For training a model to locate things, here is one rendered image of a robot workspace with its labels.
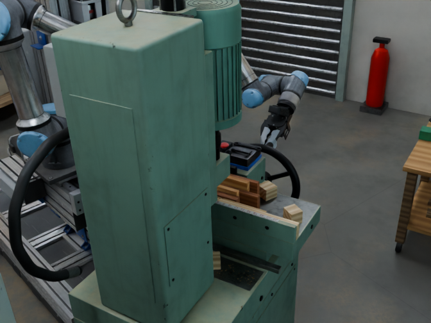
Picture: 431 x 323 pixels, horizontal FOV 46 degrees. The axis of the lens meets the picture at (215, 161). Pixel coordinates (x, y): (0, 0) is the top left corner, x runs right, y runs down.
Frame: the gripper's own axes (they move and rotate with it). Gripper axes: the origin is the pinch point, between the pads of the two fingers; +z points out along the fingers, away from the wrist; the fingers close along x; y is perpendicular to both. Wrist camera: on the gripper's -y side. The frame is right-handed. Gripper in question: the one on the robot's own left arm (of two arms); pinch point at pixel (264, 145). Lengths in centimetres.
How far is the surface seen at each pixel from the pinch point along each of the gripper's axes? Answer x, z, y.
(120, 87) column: -7, 43, -86
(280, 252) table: -27, 41, -18
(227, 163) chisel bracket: -5.6, 25.3, -30.2
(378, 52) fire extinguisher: 21, -194, 162
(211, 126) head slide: -9, 27, -53
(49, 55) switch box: 14, 39, -86
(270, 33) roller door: 120, -207, 171
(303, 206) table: -25.7, 23.6, -12.5
